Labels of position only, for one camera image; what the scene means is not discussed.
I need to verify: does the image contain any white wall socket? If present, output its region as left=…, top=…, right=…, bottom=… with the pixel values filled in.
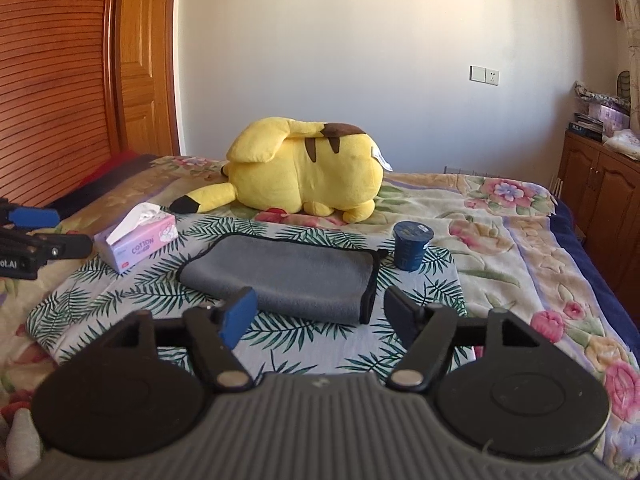
left=469, top=65, right=501, bottom=85

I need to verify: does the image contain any yellow plush toy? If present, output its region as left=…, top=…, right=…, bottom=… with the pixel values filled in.
left=169, top=117, right=394, bottom=222

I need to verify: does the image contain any white plastic bag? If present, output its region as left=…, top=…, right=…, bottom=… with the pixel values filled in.
left=601, top=128, right=640, bottom=162

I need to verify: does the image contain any dark blue bed sheet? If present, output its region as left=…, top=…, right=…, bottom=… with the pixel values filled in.
left=551, top=196, right=640, bottom=343

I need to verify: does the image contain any dark blue cup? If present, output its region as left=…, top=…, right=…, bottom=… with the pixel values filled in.
left=392, top=220, right=434, bottom=272

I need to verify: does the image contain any stack of books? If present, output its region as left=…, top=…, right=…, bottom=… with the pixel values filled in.
left=566, top=112, right=607, bottom=142

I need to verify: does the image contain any patterned curtain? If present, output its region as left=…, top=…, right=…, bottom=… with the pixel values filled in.
left=602, top=0, right=640, bottom=133

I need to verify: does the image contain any floral folded cloth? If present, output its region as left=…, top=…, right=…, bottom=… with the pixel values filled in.
left=573, top=80, right=632, bottom=107

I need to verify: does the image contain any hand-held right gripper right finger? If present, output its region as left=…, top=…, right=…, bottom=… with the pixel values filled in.
left=383, top=286, right=553, bottom=395

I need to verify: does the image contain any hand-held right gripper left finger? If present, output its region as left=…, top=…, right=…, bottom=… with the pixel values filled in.
left=100, top=286, right=259, bottom=395

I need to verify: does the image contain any wooden slatted headboard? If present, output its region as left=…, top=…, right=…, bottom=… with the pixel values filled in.
left=0, top=0, right=122, bottom=209

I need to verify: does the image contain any wooden cabinet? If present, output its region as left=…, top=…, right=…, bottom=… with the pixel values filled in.
left=556, top=130, right=640, bottom=307

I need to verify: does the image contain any wooden door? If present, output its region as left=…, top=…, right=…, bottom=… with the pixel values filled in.
left=114, top=0, right=182, bottom=157

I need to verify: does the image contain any leaf print cloth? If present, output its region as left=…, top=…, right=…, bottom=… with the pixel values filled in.
left=26, top=214, right=469, bottom=377

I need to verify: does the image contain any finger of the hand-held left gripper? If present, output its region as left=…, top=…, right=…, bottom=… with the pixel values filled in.
left=0, top=199, right=62, bottom=230
left=0, top=229, right=94, bottom=264

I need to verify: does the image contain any grey towel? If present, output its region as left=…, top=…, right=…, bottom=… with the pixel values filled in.
left=177, top=232, right=389, bottom=325

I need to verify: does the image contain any pink tissue box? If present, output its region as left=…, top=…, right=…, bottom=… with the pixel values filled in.
left=93, top=202, right=177, bottom=275

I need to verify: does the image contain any red pillow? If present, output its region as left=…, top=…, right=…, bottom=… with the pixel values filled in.
left=47, top=151, right=157, bottom=211

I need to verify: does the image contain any white cloth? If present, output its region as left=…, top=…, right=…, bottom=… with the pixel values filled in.
left=4, top=406, right=45, bottom=480

